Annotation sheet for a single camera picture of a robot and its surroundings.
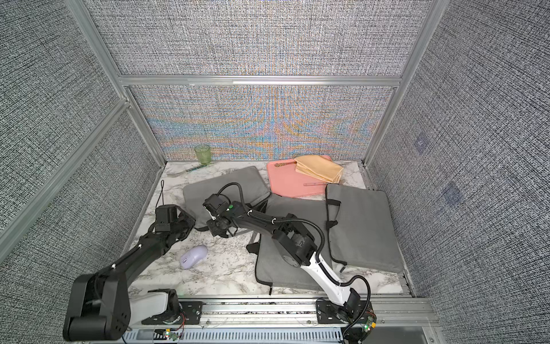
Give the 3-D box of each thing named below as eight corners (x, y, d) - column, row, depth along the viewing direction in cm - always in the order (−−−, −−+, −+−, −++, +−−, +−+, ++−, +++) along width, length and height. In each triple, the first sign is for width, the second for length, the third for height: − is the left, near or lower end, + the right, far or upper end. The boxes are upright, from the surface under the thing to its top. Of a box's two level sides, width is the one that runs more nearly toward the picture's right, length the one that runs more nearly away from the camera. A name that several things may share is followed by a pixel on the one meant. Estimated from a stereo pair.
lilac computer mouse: (185, 272, 84) (183, 270, 82) (179, 261, 87) (177, 259, 85) (210, 254, 89) (208, 251, 87) (203, 244, 92) (201, 242, 90)
